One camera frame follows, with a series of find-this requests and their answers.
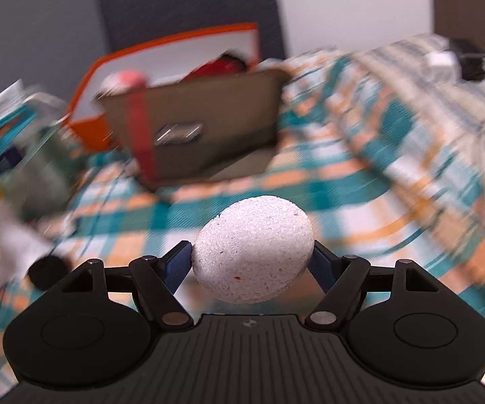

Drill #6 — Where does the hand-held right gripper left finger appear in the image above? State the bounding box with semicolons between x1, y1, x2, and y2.
59;240;195;333

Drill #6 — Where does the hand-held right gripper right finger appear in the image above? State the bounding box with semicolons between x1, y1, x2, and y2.
305;239;440;333

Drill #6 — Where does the white round sponge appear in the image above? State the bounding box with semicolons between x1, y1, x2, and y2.
192;195;315;304

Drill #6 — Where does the orange cardboard box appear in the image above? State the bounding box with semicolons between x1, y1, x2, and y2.
65;22;261;154

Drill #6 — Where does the red fluffy sock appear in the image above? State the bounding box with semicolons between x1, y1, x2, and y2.
181;50;249;81

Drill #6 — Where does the plaid bedsheet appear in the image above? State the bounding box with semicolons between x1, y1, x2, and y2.
0;42;485;404

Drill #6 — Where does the black fluffy item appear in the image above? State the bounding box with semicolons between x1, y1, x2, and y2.
29;255;70;292

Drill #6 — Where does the olive pouch with red stripe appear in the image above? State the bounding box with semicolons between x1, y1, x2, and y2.
97;68;291;192

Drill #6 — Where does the white fluffy item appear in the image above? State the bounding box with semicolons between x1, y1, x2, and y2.
0;202;56;280

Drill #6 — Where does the clear plastic storage box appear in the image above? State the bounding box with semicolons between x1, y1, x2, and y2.
0;80;83;224

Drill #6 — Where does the plaid pillow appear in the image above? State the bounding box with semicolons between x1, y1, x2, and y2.
339;34;485;270

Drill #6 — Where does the black power adapter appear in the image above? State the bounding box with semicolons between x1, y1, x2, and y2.
449;38;485;81

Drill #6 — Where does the dark grey headboard panel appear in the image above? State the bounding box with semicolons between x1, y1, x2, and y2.
91;0;287;60

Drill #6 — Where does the light grey headboard panel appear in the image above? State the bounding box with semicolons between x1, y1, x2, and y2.
0;0;112;106

